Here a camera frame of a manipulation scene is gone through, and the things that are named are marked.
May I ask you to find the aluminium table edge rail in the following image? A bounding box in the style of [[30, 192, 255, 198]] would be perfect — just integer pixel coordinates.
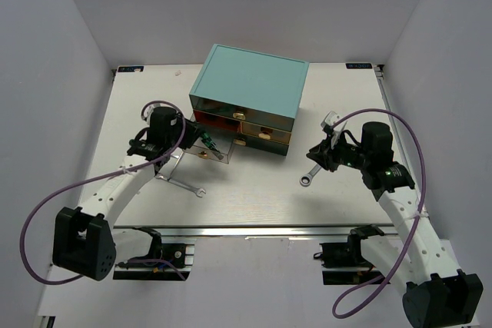
[[68, 223, 401, 240]]

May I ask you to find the large green-handled screwdriver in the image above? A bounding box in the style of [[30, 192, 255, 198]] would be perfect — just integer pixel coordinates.
[[168, 151, 185, 177]]

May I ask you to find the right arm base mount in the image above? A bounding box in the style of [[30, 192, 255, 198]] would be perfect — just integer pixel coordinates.
[[313, 225, 385, 286]]

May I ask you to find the silver ratcheting ring wrench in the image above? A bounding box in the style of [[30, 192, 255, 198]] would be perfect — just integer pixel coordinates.
[[299, 164, 322, 187]]

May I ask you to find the left blue corner label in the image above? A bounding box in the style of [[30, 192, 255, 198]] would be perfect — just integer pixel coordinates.
[[117, 66, 144, 73]]

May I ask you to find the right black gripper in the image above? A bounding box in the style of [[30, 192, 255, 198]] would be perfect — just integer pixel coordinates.
[[306, 130, 371, 172]]

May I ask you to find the purple cable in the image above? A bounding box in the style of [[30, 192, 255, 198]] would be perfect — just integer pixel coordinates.
[[331, 108, 427, 320], [18, 100, 188, 286]]

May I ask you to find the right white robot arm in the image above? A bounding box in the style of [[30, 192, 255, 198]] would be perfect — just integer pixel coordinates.
[[307, 121, 484, 327]]

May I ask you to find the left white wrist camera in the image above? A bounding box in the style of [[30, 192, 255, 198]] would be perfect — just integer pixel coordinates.
[[140, 104, 153, 121]]

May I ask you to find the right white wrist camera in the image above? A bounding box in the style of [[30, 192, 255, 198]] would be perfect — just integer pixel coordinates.
[[321, 111, 347, 148]]

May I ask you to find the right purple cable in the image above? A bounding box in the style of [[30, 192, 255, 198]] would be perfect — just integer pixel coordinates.
[[331, 108, 427, 320]]

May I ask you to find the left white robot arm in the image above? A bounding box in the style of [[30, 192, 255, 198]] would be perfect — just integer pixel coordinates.
[[52, 106, 205, 281]]

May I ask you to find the small black-green precision screwdriver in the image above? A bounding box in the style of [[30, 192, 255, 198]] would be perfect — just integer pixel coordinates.
[[204, 141, 224, 161]]

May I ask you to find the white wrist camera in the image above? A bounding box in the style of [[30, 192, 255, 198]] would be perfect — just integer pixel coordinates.
[[140, 104, 153, 121], [321, 111, 347, 148]]

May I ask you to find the teal drawer cabinet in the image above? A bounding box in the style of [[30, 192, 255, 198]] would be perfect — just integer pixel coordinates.
[[189, 44, 309, 137]]

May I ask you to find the right blue corner label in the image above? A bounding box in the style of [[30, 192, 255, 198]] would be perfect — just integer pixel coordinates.
[[345, 62, 373, 69]]

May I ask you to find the silver open-end combination wrench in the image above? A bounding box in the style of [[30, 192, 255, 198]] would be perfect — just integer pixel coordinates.
[[155, 174, 206, 198]]

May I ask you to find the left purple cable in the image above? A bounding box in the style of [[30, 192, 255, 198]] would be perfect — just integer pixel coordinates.
[[18, 100, 188, 286]]

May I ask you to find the blue corner label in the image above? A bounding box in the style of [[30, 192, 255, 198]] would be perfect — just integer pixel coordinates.
[[117, 66, 144, 73], [345, 62, 373, 69]]

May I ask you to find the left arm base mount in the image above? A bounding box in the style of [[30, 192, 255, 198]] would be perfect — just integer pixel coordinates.
[[113, 227, 195, 282]]

